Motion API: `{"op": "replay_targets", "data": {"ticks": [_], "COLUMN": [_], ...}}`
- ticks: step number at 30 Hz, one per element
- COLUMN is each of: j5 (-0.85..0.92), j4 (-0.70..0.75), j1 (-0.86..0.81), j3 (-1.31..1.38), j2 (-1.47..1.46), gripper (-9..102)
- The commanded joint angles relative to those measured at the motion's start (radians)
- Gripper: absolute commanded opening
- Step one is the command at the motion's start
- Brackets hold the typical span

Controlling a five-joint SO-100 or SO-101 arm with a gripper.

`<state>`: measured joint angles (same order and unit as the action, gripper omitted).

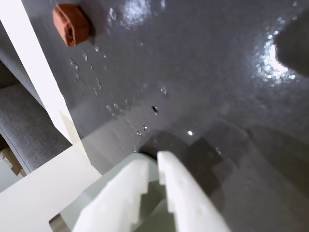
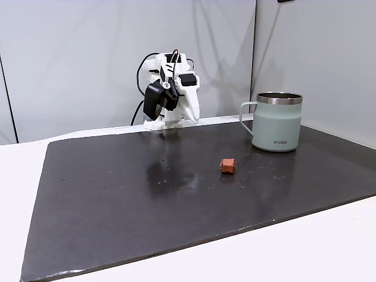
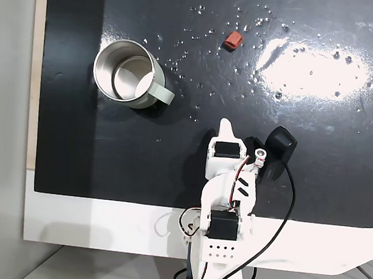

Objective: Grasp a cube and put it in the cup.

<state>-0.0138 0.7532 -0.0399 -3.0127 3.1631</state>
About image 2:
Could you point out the pale green steel mug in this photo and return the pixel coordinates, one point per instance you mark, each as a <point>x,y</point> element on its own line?
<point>276,126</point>

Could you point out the small red-brown cube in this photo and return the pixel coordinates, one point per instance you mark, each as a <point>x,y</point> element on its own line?
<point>228,166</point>

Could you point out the black wall-mounted object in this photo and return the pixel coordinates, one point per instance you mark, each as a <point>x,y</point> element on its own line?
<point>285,1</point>

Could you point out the black table mat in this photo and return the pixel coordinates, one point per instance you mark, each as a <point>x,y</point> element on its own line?
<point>147,199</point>

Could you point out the black oval camera box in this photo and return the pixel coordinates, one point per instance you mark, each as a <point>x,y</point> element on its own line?
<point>155,100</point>

